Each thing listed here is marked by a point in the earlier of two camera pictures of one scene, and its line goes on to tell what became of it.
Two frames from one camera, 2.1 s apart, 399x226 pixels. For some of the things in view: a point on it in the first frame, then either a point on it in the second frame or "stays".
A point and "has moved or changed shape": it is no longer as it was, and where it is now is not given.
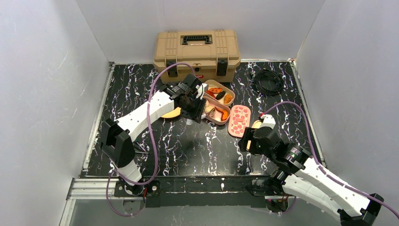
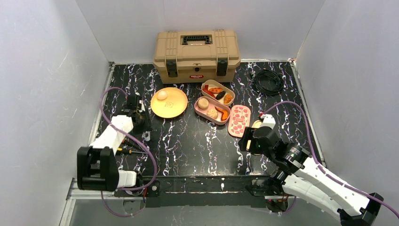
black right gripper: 249,141 stays
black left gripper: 193,109 to 143,125
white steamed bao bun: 208,108 has moved or changed shape
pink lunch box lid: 239,119 stays
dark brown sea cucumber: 220,95 stays
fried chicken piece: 227,98 stays
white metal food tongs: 189,121 to 147,139
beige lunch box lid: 256,124 stays
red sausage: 210,93 stays
